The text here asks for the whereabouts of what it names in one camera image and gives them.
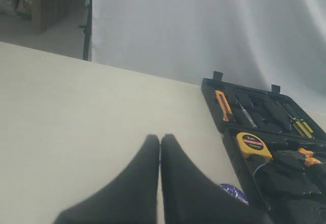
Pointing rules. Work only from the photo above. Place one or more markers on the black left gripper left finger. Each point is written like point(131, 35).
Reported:
point(130, 198)

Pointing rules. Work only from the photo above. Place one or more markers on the yellow tape measure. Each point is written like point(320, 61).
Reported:
point(250, 144)

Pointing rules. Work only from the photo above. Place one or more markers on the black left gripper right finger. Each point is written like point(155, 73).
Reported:
point(191, 197)

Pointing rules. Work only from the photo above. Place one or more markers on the clear tester screwdriver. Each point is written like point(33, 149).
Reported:
point(247, 115)

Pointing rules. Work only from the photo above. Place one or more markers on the orange handled pliers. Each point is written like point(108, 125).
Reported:
point(307, 157)

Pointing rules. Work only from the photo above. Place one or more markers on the blue electrical tape roll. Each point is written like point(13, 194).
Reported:
point(234, 192)

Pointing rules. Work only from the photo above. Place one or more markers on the white backdrop cloth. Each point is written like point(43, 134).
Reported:
point(255, 43)

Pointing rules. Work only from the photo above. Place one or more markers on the black plastic tool case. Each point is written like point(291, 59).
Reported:
point(285, 188)

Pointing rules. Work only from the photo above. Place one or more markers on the yellow black screwdriver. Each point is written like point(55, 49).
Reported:
point(303, 122)
point(297, 123)

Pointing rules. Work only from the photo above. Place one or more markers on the black backdrop stand pole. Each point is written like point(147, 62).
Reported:
point(87, 29)

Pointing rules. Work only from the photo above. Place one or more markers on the orange utility knife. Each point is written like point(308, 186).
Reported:
point(227, 112)

